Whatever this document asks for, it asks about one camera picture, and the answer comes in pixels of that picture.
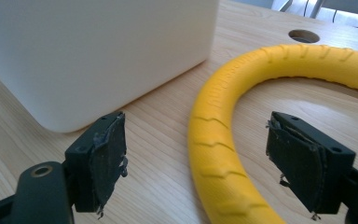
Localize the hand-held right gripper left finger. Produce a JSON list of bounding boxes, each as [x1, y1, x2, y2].
[[64, 111, 129, 220]]

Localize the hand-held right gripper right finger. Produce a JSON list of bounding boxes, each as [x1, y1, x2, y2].
[[265, 111, 357, 221]]

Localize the yellow ring toy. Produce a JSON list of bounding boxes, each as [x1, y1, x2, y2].
[[187, 43, 358, 224]]

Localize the white plastic bin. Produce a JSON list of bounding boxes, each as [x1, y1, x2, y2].
[[0, 0, 221, 134]]

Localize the metal stand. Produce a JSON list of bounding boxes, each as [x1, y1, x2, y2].
[[279, 0, 327, 19]]

